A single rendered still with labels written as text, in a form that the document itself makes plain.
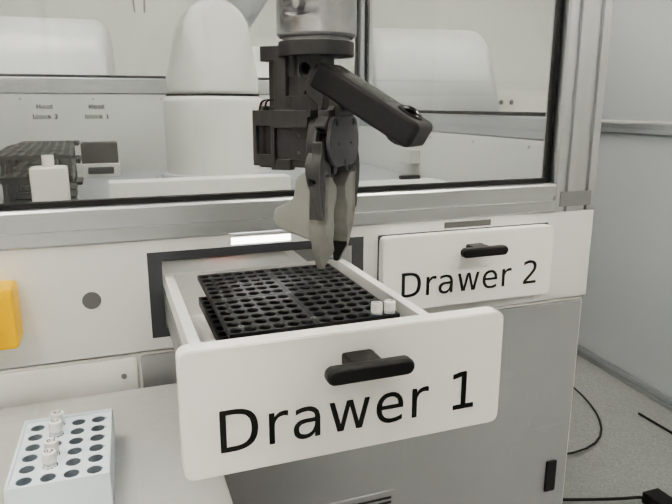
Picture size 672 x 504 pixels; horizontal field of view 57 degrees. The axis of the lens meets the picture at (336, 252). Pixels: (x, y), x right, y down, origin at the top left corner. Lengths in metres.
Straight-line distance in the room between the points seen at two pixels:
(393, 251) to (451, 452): 0.37
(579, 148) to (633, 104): 1.70
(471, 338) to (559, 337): 0.55
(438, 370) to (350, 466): 0.46
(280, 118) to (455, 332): 0.25
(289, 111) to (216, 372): 0.25
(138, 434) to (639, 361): 2.30
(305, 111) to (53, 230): 0.37
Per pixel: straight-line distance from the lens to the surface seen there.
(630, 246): 2.74
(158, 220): 0.80
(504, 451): 1.14
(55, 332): 0.83
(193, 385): 0.50
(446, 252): 0.92
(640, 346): 2.77
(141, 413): 0.78
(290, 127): 0.58
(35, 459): 0.65
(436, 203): 0.92
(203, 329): 0.80
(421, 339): 0.55
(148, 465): 0.68
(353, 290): 0.72
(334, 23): 0.58
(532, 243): 1.00
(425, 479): 1.08
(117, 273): 0.81
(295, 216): 0.60
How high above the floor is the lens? 1.11
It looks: 13 degrees down
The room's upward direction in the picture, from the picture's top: straight up
